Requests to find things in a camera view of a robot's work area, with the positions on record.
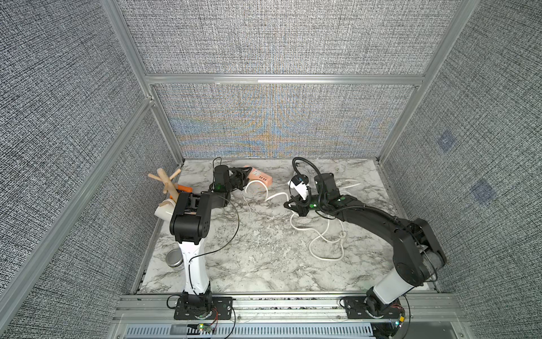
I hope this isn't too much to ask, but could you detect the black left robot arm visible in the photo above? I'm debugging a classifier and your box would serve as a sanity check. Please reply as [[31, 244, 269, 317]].
[[169, 165, 253, 299]]

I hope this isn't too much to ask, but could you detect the orange box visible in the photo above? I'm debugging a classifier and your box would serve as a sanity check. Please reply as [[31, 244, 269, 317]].
[[176, 184, 193, 193]]

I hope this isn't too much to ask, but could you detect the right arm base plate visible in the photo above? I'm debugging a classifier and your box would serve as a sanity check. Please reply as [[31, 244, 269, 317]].
[[340, 296, 405, 320]]

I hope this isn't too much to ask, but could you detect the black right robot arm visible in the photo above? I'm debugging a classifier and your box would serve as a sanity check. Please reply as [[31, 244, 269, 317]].
[[285, 173, 447, 317]]

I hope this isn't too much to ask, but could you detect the pink power strip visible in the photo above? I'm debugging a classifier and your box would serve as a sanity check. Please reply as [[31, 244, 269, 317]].
[[248, 167, 272, 187]]

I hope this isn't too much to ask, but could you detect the metal tin can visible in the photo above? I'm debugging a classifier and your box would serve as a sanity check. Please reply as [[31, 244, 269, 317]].
[[165, 248, 184, 270]]

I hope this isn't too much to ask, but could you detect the cream ceramic mug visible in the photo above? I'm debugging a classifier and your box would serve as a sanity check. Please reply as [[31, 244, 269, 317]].
[[154, 199, 176, 223]]

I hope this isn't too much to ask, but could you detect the aluminium front rail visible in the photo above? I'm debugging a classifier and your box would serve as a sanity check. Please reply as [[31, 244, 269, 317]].
[[112, 291, 467, 324]]

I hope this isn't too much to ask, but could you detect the wooden mug tree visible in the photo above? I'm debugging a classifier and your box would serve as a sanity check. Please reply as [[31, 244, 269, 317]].
[[148, 168, 182, 203]]

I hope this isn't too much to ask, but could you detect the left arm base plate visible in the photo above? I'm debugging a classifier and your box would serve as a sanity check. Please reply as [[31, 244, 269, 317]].
[[173, 295, 233, 321]]

